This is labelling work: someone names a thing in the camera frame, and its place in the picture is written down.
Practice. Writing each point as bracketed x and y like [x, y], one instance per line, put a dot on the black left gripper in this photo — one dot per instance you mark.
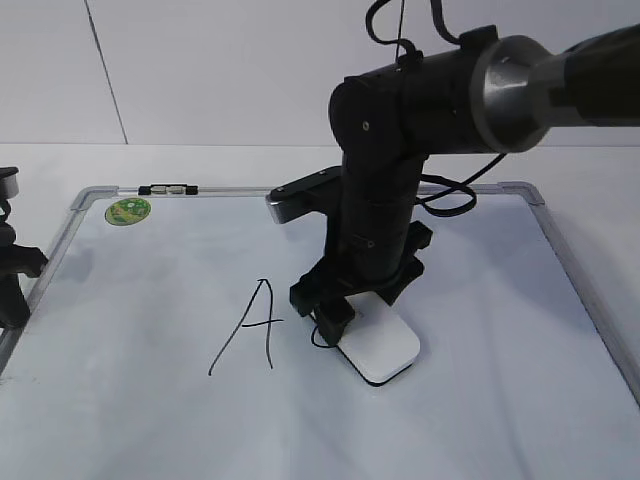
[15, 260]

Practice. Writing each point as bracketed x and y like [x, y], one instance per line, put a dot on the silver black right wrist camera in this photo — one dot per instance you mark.
[317, 192]

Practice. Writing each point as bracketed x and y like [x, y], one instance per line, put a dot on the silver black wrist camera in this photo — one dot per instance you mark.
[317, 192]
[8, 182]

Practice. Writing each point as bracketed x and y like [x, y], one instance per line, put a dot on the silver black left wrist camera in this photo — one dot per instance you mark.
[8, 182]

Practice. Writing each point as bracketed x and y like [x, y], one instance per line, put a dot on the white framed whiteboard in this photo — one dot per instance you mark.
[168, 349]

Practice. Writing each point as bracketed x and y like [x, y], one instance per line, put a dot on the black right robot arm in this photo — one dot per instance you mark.
[489, 95]

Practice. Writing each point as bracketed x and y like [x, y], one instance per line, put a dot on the round green magnet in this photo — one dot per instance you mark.
[127, 212]

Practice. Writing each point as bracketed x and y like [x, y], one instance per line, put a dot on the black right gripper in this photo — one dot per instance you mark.
[370, 247]

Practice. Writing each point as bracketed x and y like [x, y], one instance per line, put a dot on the white black-felt board eraser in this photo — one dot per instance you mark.
[378, 345]

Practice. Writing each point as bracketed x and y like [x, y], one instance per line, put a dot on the black silver board hanger clip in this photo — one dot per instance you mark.
[168, 189]

